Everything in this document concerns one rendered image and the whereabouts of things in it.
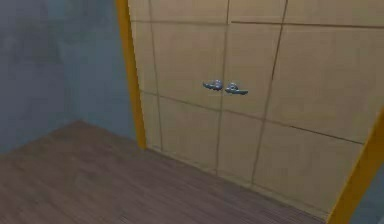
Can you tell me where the tan panelled room door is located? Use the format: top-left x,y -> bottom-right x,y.
127,0 -> 232,177
215,0 -> 384,219

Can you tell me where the grey metal door handle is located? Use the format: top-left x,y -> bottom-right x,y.
224,81 -> 249,96
202,79 -> 224,92

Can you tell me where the yellow door frame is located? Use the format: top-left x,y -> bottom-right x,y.
115,0 -> 384,224

